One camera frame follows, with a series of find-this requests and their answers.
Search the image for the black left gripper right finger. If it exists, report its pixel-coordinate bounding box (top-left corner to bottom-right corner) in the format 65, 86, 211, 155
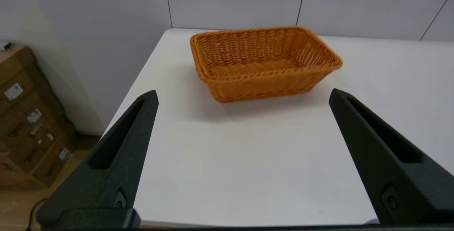
328, 88, 454, 224

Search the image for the orange woven wicker basket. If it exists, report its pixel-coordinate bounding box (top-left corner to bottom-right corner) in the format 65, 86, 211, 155
190, 26, 343, 103

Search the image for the black floor cable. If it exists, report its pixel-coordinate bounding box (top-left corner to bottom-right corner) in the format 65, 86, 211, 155
26, 197, 50, 231

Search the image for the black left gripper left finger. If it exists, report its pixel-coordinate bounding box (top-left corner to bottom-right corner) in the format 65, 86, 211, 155
35, 89, 159, 226

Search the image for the brown cardboard box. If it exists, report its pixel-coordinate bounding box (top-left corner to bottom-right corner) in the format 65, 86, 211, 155
7, 132, 79, 186
0, 149, 48, 191
0, 93, 77, 153
0, 45, 54, 116

